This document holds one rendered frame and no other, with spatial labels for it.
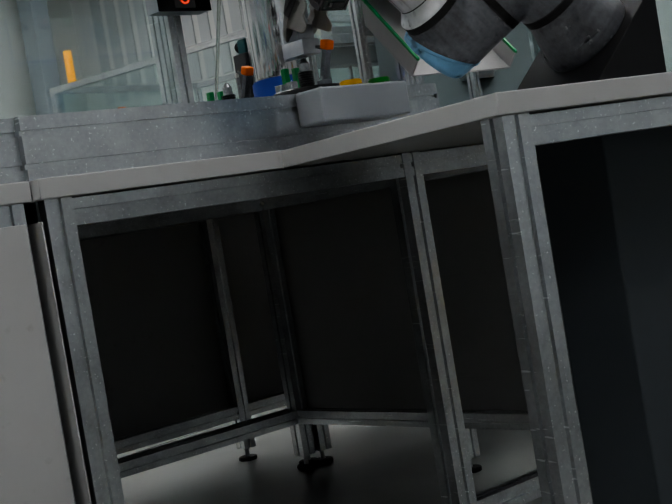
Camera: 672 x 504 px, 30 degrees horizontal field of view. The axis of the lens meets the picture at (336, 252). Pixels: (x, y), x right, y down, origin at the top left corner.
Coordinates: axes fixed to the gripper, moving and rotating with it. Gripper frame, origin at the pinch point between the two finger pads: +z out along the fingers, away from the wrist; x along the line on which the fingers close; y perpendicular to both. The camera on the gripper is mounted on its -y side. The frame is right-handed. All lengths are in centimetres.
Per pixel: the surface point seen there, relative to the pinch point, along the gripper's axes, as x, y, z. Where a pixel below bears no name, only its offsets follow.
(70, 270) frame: -72, 43, 12
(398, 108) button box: -1.3, 31.9, -2.2
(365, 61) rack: 19.4, 2.1, 6.2
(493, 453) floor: 96, 29, 121
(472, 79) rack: 51, 5, 11
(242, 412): 75, -47, 166
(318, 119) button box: -19.1, 30.8, -0.9
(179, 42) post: -18.7, -10.9, 7.2
